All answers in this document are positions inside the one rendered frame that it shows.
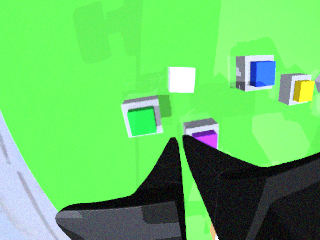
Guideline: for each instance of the blue button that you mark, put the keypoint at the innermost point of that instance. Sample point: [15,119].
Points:
[255,72]

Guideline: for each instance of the yellow button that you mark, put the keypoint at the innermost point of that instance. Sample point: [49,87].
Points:
[295,88]

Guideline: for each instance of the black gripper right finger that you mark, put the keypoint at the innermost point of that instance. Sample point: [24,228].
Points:
[237,194]

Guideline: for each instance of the purple button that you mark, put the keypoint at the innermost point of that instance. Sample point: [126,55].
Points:
[206,130]

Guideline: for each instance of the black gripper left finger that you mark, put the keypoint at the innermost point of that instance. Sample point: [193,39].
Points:
[155,211]

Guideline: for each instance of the green button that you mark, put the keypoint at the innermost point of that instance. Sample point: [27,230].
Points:
[141,116]

